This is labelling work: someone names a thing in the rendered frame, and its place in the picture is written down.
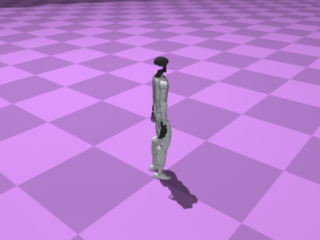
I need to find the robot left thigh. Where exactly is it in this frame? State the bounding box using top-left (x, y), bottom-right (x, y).
top-left (152, 111), bottom-right (162, 146)

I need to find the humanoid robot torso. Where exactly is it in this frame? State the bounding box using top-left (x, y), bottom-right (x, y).
top-left (152, 74), bottom-right (169, 122)

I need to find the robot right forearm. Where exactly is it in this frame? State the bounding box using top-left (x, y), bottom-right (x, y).
top-left (159, 102), bottom-right (168, 126)

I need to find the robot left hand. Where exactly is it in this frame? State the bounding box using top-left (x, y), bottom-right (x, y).
top-left (151, 106), bottom-right (156, 123)

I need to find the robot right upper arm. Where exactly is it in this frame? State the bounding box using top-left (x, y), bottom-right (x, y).
top-left (158, 80), bottom-right (168, 107)

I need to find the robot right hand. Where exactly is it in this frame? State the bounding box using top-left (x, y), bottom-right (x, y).
top-left (157, 121), bottom-right (167, 139)

